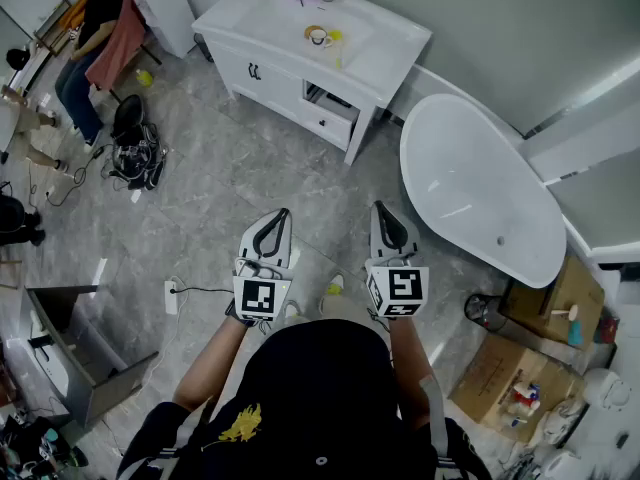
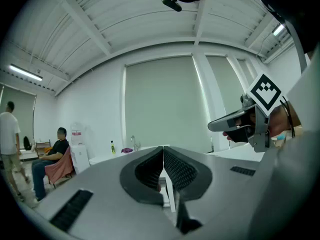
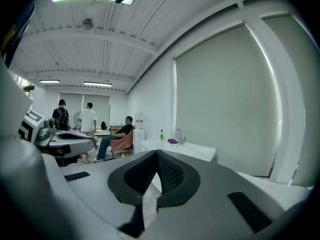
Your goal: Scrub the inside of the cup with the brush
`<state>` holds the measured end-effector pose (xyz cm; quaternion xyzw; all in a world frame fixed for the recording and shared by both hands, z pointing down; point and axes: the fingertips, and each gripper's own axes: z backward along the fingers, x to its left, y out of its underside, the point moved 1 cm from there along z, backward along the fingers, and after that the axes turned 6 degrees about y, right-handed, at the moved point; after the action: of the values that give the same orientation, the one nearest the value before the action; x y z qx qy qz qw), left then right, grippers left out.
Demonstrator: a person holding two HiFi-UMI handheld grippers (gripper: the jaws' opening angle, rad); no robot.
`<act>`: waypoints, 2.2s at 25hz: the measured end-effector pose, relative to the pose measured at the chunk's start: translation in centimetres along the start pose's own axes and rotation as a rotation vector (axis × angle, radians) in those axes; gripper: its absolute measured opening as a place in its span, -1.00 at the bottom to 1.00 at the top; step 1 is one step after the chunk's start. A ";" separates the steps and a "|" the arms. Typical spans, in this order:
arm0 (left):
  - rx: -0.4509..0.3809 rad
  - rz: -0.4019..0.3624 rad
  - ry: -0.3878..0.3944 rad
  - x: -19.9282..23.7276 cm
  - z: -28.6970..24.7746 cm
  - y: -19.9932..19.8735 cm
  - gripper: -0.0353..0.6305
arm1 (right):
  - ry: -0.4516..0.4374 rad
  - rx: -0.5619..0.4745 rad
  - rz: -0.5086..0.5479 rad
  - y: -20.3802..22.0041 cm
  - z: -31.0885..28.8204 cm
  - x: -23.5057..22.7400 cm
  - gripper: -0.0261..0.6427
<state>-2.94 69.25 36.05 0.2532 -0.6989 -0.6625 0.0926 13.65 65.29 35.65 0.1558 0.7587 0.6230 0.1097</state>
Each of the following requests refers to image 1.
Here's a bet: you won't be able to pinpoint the black bag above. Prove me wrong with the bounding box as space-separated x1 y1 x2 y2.
0 180 47 248

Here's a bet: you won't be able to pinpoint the person's left forearm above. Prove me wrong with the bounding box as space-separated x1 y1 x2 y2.
172 315 251 414

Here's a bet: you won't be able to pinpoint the person's right forearm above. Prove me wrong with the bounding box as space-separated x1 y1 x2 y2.
387 315 435 434

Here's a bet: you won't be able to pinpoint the grey shoulder strap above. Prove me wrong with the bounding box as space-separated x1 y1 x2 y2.
418 374 450 460

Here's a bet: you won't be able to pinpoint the black power cable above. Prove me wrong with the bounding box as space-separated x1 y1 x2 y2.
169 285 236 295

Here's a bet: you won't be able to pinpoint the white vanity cabinet with sink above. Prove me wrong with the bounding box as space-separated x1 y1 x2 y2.
191 0 434 167

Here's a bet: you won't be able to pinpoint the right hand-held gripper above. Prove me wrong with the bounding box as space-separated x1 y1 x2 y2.
364 200 430 319

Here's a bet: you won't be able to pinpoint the person's black shirt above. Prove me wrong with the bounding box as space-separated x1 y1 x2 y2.
115 317 494 480

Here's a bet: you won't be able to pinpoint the wooden frame shelf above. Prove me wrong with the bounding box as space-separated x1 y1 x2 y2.
32 0 74 58

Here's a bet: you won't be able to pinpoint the white power strip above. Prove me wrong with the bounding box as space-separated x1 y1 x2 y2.
163 278 181 317

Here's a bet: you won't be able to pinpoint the large cardboard box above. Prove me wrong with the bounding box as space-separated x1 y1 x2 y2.
448 334 587 445

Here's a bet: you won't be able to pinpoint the chair with pink cloth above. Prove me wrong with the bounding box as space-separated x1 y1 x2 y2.
83 0 164 105

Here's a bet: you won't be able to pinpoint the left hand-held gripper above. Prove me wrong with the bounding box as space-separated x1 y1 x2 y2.
232 208 294 323

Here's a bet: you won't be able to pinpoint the teal cup with wooden handle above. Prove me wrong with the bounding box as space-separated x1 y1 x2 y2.
551 303 585 348

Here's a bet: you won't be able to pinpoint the tangle of black cables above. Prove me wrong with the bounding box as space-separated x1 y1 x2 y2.
27 122 170 208

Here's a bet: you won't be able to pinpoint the red white toy bottles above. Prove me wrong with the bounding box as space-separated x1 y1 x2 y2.
508 380 543 428

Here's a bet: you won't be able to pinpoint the yellow brush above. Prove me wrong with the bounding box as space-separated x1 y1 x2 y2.
327 28 347 70

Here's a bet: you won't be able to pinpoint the black wire wastebasket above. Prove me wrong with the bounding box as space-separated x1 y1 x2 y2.
463 292 504 333

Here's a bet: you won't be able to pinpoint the flat cardboard box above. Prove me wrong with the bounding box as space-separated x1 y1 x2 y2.
498 254 607 352

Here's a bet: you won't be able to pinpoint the grey open cabinet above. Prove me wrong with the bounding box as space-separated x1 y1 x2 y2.
21 283 161 430

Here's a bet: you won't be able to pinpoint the white round appliance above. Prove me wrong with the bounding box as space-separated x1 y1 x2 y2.
581 366 635 413

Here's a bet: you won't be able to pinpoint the white bathtub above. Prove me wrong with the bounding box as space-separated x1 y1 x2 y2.
398 92 569 290

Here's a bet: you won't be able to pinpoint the red container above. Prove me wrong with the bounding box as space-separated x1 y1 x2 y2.
595 316 622 345

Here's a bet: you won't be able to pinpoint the person's khaki trousers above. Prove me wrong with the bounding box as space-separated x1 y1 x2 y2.
280 293 375 327

